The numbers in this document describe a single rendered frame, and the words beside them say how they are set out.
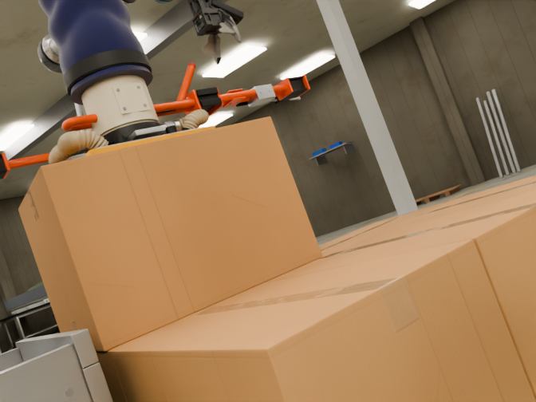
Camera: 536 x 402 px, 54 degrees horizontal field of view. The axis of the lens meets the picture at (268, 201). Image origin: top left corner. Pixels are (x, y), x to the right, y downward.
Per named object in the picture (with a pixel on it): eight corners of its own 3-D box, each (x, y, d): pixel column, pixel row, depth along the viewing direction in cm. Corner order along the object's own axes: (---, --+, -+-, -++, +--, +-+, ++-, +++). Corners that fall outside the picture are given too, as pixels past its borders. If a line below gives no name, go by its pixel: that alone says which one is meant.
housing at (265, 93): (259, 99, 162) (254, 85, 163) (248, 108, 168) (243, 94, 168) (277, 96, 167) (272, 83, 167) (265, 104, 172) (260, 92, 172)
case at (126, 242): (104, 352, 106) (39, 166, 108) (66, 351, 139) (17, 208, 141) (323, 256, 139) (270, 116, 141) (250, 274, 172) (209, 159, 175)
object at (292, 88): (291, 92, 169) (286, 77, 170) (278, 100, 175) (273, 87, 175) (310, 88, 174) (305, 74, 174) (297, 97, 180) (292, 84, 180)
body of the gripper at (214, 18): (197, 38, 165) (184, 3, 165) (220, 36, 170) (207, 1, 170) (208, 25, 159) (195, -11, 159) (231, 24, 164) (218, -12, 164)
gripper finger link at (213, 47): (200, 64, 170) (199, 34, 166) (215, 62, 174) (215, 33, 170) (206, 66, 168) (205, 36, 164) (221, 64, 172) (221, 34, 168)
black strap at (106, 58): (80, 68, 125) (74, 52, 125) (58, 106, 143) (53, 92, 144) (164, 59, 138) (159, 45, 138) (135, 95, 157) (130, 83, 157)
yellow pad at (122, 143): (91, 157, 117) (84, 136, 118) (80, 171, 126) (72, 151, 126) (218, 132, 138) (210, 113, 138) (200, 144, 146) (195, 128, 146)
